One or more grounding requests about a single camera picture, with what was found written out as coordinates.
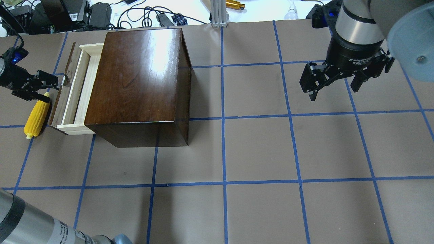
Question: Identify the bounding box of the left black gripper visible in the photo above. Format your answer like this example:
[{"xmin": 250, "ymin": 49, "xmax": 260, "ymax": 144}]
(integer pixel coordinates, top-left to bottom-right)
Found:
[{"xmin": 0, "ymin": 64, "xmax": 60, "ymax": 103}]

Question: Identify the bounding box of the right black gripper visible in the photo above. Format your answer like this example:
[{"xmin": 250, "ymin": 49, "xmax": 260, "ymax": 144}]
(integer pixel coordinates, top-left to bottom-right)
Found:
[{"xmin": 299, "ymin": 36, "xmax": 395, "ymax": 101}]

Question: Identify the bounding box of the yellow plastic corn cob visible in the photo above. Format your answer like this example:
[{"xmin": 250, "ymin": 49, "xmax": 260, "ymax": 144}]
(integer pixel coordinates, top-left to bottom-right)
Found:
[{"xmin": 23, "ymin": 92, "xmax": 50, "ymax": 140}]

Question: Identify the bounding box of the light wood drawer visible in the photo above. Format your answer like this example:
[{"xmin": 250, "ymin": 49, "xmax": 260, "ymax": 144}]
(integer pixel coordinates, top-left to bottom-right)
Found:
[{"xmin": 48, "ymin": 43, "xmax": 104, "ymax": 135}]

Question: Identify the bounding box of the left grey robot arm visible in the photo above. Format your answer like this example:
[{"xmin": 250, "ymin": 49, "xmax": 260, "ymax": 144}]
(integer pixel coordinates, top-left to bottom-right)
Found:
[{"xmin": 0, "ymin": 54, "xmax": 132, "ymax": 244}]

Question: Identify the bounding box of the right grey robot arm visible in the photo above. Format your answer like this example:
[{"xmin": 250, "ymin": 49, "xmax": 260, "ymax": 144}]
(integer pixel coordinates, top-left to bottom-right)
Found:
[{"xmin": 299, "ymin": 0, "xmax": 434, "ymax": 101}]

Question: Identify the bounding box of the dark wooden drawer cabinet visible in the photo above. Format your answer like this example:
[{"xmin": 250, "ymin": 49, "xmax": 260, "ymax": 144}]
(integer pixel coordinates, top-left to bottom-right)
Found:
[{"xmin": 84, "ymin": 28, "xmax": 192, "ymax": 148}]

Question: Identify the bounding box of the black power adapter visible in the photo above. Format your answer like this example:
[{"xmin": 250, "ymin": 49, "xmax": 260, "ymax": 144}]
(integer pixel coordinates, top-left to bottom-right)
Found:
[{"xmin": 88, "ymin": 3, "xmax": 111, "ymax": 28}]

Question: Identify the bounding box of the gold metal cylinder tool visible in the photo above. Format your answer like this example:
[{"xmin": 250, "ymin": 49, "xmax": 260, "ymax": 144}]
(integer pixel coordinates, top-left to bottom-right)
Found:
[{"xmin": 225, "ymin": 0, "xmax": 245, "ymax": 11}]

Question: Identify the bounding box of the black power brick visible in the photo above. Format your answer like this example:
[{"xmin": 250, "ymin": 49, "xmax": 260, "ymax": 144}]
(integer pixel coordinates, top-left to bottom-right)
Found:
[{"xmin": 156, "ymin": 13, "xmax": 175, "ymax": 27}]

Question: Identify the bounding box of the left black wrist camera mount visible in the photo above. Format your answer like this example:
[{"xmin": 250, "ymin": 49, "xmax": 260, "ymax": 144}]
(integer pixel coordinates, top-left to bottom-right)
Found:
[{"xmin": 1, "ymin": 47, "xmax": 28, "ymax": 64}]

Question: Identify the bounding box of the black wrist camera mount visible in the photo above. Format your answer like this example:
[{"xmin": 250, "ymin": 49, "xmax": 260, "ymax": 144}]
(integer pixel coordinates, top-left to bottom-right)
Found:
[
  {"xmin": 1, "ymin": 47, "xmax": 28, "ymax": 64},
  {"xmin": 306, "ymin": 0, "xmax": 343, "ymax": 29}
]

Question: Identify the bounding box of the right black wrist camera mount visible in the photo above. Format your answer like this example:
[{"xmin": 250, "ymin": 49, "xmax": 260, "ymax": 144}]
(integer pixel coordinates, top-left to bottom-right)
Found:
[{"xmin": 306, "ymin": 0, "xmax": 343, "ymax": 29}]

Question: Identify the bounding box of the black braided cable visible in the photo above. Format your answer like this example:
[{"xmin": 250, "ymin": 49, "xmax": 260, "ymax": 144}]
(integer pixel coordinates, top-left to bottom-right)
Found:
[{"xmin": 0, "ymin": 5, "xmax": 26, "ymax": 49}]

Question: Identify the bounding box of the aluminium frame post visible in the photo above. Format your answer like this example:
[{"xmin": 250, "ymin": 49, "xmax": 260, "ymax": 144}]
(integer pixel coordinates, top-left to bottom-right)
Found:
[{"xmin": 210, "ymin": 0, "xmax": 228, "ymax": 28}]

